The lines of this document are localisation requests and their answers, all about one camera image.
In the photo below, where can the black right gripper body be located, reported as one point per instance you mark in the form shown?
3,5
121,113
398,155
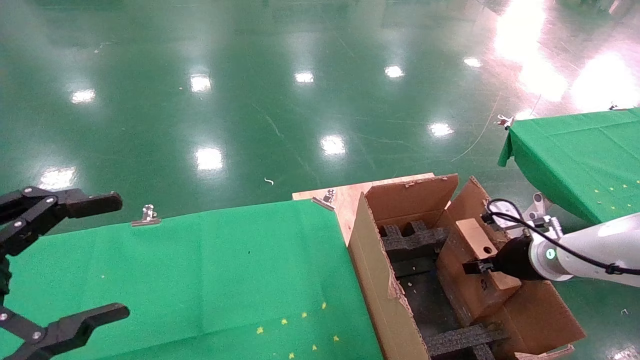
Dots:
515,257

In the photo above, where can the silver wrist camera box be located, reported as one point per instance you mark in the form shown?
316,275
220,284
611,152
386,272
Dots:
507,220

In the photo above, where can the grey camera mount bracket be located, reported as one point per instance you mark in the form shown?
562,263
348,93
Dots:
542,225

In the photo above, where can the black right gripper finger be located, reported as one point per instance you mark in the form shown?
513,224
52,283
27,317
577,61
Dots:
477,267

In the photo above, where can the black foam bottom pad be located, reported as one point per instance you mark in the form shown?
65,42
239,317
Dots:
425,300

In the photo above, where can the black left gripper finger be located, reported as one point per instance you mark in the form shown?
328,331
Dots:
75,204
70,330

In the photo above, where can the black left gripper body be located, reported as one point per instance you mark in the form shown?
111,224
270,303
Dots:
4,280

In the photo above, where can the large green table cloth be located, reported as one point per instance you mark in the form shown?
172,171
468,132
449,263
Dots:
175,265

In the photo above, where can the white metal table leg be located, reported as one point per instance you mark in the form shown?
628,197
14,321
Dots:
537,202

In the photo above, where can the large open cardboard carton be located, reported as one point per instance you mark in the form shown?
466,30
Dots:
540,320

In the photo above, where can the green cloth with hanging corner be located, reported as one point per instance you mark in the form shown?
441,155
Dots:
575,155

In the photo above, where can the small brown cardboard box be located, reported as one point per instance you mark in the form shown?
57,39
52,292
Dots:
492,295

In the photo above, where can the black notched foam block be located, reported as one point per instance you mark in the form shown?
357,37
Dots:
412,242

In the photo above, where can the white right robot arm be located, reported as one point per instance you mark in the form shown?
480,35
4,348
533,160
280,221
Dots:
600,245

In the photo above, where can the silver metal binder clip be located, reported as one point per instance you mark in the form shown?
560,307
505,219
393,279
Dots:
147,217
505,121
613,106
326,199

